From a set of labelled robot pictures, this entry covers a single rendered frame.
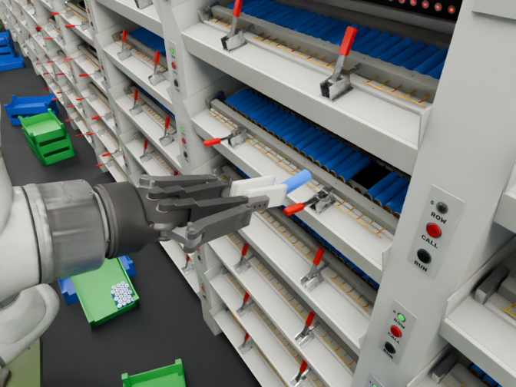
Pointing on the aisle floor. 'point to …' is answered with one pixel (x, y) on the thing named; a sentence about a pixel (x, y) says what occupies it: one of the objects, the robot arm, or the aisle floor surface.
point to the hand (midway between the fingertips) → (257, 193)
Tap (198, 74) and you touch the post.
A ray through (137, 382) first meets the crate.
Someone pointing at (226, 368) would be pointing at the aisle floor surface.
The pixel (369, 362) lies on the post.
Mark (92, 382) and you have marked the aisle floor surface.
